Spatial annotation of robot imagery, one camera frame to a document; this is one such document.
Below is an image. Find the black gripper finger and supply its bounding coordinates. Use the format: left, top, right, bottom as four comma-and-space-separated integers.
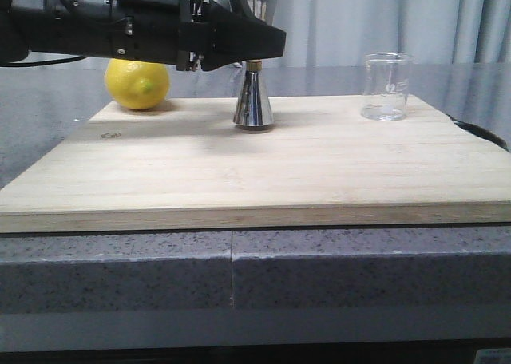
178, 0, 286, 71

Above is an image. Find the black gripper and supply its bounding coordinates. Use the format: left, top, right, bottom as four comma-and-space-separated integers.
1, 0, 204, 69

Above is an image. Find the steel double jigger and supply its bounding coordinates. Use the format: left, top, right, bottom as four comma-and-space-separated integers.
229, 0, 277, 131

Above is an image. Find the clear glass measuring beaker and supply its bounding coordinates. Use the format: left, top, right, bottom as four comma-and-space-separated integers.
360, 52, 414, 121

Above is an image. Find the yellow lemon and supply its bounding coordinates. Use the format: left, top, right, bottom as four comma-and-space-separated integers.
104, 59, 170, 110

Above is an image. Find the grey curtain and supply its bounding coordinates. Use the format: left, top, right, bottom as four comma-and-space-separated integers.
215, 0, 510, 67

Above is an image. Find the light wooden cutting board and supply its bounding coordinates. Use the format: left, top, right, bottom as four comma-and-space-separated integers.
1, 96, 510, 233

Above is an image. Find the white label sticker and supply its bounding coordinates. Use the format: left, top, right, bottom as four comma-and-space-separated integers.
473, 348, 511, 364

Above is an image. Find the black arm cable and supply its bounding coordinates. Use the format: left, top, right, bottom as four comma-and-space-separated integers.
0, 54, 87, 68

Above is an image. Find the black cutting board handle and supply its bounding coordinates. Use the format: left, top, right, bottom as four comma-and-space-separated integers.
449, 115, 509, 152

